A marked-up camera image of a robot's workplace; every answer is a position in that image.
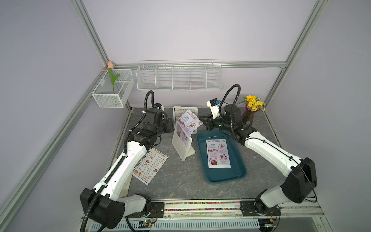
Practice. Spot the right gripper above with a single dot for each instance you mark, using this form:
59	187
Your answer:
206	122

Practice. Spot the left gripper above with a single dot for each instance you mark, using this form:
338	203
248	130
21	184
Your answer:
169	125

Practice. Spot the white menu holder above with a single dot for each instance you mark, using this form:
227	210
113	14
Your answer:
183	144
181	111

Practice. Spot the special menu sheet top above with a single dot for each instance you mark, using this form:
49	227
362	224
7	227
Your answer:
186	125

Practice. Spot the special menu sheet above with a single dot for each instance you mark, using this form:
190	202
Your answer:
217	154
186	125

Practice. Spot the dim sum menu sheet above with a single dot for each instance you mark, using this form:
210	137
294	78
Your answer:
149	166

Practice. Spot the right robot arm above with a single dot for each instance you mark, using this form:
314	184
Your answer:
300	174

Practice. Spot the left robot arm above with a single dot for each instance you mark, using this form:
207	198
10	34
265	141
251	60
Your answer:
100	203

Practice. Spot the rear dim sum menu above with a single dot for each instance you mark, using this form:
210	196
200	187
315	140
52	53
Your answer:
180	113

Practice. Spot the dark glass vase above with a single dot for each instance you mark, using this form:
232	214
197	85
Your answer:
248	116

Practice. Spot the teal plastic tray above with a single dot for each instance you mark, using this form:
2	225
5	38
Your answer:
221	175

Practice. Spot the yellow flower bouquet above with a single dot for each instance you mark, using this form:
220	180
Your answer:
252	103

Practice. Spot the pink artificial tulip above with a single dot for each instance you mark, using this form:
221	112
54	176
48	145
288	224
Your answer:
113	76

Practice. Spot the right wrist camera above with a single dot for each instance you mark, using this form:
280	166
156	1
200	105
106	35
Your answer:
214	104

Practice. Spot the white wire wall shelf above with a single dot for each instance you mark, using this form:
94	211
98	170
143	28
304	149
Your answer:
180	75

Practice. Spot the white mesh wall basket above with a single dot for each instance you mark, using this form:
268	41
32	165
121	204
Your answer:
103	93

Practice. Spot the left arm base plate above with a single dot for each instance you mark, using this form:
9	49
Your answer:
153	210

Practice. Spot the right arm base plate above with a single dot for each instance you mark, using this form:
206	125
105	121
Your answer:
253	208

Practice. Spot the white vented cable duct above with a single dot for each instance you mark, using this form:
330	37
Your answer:
197	225

